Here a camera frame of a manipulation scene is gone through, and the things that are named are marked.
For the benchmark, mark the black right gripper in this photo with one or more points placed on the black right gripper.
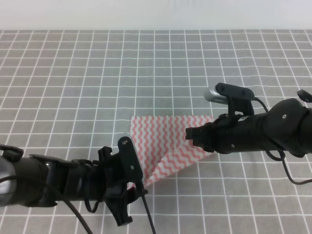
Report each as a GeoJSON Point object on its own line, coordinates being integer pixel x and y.
{"type": "Point", "coordinates": [211, 137]}

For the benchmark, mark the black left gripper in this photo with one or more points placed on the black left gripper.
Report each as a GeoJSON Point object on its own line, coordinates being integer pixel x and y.
{"type": "Point", "coordinates": [108, 182]}

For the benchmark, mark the pink white wavy towel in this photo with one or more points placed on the pink white wavy towel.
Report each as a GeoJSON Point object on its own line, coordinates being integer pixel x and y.
{"type": "Point", "coordinates": [161, 144]}

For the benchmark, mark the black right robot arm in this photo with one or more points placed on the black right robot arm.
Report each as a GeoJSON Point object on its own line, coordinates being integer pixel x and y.
{"type": "Point", "coordinates": [285, 127]}

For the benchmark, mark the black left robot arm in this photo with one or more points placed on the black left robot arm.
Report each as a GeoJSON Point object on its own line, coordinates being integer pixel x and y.
{"type": "Point", "coordinates": [42, 181]}

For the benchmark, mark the grey checked tablecloth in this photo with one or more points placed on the grey checked tablecloth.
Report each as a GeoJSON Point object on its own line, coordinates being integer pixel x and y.
{"type": "Point", "coordinates": [68, 93]}

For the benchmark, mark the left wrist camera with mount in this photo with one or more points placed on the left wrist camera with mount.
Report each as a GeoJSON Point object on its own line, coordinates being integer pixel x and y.
{"type": "Point", "coordinates": [129, 160]}

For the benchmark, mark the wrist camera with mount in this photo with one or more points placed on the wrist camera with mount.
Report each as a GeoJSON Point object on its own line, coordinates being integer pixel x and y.
{"type": "Point", "coordinates": [238, 99]}
{"type": "Point", "coordinates": [129, 160]}

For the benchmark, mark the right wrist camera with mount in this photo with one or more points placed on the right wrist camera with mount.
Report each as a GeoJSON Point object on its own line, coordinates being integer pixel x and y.
{"type": "Point", "coordinates": [238, 99]}

